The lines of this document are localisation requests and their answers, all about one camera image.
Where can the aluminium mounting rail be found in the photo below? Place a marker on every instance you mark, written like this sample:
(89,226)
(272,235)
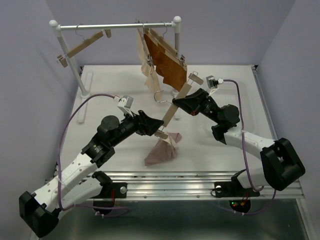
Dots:
(184,178)

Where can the empty wooden clip hanger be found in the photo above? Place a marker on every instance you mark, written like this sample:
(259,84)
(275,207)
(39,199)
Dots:
(62,59)

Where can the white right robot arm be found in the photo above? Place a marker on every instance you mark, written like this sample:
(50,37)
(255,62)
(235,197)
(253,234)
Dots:
(280,163)

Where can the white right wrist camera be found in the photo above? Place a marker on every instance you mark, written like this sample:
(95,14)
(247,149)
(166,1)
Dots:
(212,84)

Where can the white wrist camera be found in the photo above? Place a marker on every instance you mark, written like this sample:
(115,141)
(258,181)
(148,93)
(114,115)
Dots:
(212,84)
(124,104)

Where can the white clothes rack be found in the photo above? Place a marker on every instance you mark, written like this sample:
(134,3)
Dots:
(85,86)

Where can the wooden clip hanger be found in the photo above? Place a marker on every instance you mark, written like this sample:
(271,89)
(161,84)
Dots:
(62,59)
(173,108)

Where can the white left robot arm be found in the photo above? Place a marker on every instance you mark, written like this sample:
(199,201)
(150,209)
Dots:
(42,209)

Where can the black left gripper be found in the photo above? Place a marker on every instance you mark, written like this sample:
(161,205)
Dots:
(143,121)

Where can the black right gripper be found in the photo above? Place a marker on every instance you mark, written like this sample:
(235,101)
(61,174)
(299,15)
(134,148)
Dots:
(190,103)

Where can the white plastic basket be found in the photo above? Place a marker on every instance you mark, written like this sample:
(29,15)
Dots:
(229,115)

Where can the pink underwear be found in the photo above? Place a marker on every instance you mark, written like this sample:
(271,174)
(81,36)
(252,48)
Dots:
(165,150)

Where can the beige underwear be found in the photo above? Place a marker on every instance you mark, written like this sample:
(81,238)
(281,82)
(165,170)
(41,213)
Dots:
(152,81)

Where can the brown underwear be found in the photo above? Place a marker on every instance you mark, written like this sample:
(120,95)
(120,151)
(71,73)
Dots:
(173,74)

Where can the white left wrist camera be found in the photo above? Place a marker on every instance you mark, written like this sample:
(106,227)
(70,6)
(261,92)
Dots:
(124,104)

